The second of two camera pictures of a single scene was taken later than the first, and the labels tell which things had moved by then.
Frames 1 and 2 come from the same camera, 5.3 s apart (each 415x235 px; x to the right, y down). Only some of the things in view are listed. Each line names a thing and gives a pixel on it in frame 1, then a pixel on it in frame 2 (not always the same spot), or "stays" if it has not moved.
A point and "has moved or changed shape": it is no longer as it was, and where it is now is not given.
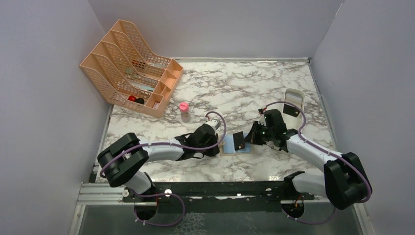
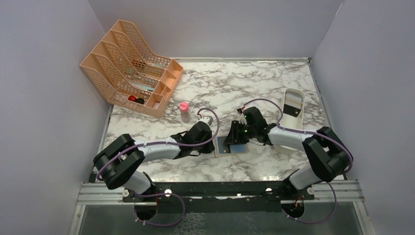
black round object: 140,100 stays
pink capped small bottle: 184,108 stays
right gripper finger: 253,137 → 235,135
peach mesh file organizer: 127,75 stays
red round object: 132,98 stays
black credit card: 239,140 has moved or changed shape
